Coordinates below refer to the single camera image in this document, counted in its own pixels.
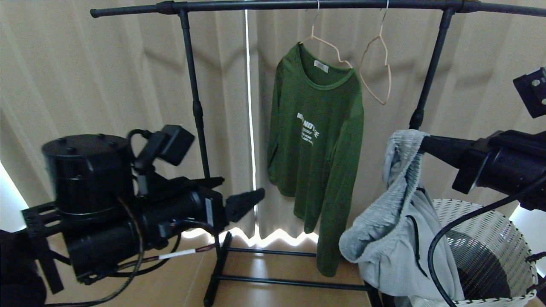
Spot black clothes rack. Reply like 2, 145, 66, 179
90, 0, 546, 307

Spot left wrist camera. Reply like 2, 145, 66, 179
134, 125, 196, 192

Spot pink clothes hanger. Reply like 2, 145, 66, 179
359, 0, 392, 106
299, 0, 354, 70

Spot green long-sleeved shirt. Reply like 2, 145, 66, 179
267, 42, 366, 278

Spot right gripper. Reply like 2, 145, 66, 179
451, 129, 546, 212

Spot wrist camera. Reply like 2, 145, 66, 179
134, 125, 196, 192
513, 67, 546, 119

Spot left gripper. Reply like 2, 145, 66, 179
64, 176, 266, 283

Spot white laundry basket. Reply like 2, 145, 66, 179
409, 198, 546, 307

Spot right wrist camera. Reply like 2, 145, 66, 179
513, 67, 546, 119

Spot pale grey garment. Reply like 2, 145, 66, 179
339, 129, 466, 307

